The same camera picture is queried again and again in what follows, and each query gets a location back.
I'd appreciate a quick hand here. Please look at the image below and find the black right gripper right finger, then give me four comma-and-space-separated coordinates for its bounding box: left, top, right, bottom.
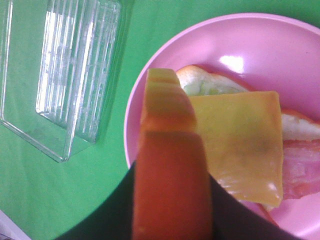
209, 177, 299, 240

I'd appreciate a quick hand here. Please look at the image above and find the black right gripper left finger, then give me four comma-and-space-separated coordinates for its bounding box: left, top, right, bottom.
57, 164, 135, 240

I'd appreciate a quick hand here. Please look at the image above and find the yellow cheese slice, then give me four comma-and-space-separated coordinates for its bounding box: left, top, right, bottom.
190, 91, 284, 207

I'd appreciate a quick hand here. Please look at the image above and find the bacon strip tray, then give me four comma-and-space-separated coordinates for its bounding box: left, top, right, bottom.
282, 139, 320, 200

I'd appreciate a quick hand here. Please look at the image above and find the green lettuce leaf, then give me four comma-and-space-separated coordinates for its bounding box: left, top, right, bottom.
182, 78, 246, 96

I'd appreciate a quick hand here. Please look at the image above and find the toast bread slice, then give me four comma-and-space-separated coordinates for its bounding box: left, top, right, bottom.
175, 64, 320, 226

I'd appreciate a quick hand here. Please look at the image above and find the green tablecloth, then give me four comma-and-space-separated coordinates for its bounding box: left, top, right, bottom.
0, 0, 320, 240

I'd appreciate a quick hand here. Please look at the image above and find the clear plastic tray left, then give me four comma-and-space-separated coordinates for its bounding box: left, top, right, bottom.
0, 0, 123, 163

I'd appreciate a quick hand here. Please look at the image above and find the pink plate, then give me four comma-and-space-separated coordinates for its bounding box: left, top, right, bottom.
123, 12, 320, 240

